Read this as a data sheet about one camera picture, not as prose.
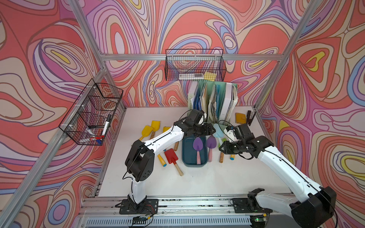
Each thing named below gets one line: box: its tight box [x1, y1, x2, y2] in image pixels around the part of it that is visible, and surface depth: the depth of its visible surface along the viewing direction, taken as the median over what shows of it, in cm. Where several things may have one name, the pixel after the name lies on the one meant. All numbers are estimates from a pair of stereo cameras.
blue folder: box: [192, 89, 202, 111], surface depth 95 cm
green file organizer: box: [187, 80, 239, 125], surface depth 98 cm
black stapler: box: [246, 110, 257, 126], surface depth 113 cm
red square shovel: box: [164, 148, 184, 177], surface depth 93 cm
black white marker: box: [101, 114, 112, 136], surface depth 70 cm
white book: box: [218, 82, 233, 125], surface depth 97 cm
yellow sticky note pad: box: [235, 112, 247, 124], surface depth 114 cm
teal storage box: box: [181, 135, 209, 168], surface depth 95 cm
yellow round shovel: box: [138, 125, 154, 142], surface depth 107 cm
